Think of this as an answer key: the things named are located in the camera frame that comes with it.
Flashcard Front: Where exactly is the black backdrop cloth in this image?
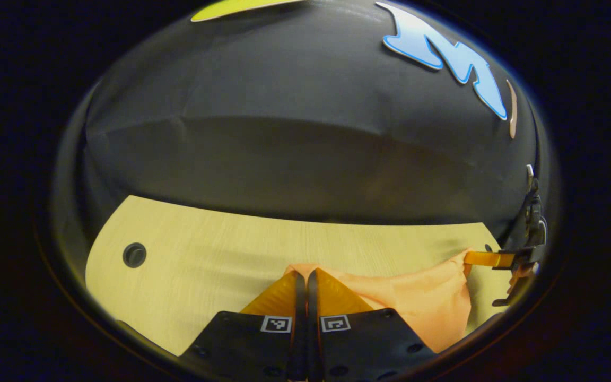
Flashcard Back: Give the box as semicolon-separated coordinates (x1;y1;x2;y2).
59;0;547;250

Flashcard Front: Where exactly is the orange T-shirt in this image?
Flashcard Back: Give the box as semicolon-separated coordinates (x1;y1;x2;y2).
284;248;475;354

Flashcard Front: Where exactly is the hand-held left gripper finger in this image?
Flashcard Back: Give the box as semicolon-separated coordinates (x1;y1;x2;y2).
307;267;437;382
180;269;307;382

